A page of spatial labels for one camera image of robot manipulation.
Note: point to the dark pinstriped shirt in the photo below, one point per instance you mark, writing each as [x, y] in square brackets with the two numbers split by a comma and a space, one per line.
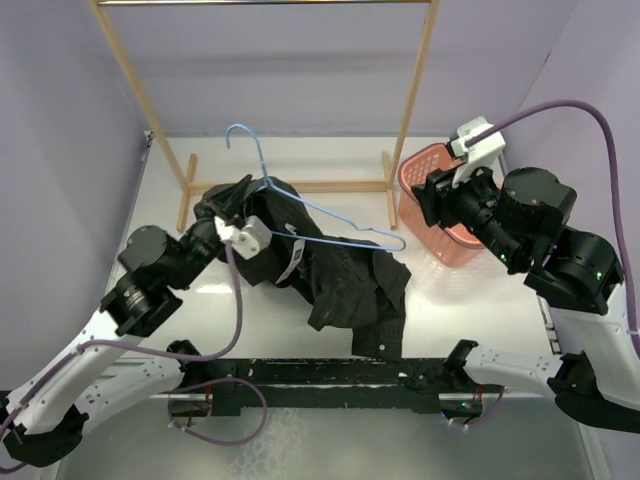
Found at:
[349, 283]

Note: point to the pink plastic basket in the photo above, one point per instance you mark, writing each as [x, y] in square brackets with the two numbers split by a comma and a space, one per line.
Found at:
[454, 246]

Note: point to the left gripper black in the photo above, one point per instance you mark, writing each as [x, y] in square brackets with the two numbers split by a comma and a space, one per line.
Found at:
[227, 203]

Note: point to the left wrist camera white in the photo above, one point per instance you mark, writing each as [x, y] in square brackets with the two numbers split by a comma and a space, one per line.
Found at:
[248, 240]

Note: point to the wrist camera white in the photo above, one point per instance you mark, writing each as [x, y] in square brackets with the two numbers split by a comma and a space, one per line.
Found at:
[483, 153]
[248, 240]

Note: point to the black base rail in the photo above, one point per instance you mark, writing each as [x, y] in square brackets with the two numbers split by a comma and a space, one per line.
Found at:
[414, 384]

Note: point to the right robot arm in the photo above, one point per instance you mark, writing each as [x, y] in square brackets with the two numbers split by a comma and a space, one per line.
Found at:
[523, 223]

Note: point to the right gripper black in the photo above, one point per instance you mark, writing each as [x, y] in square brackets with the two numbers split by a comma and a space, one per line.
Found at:
[438, 196]

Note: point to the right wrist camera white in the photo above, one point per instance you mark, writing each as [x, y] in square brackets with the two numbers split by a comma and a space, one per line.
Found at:
[483, 153]

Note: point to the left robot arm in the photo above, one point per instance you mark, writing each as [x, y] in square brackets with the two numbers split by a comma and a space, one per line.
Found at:
[105, 369]

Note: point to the white shirt tag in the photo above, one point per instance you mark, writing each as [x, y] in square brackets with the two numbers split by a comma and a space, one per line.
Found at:
[296, 257]

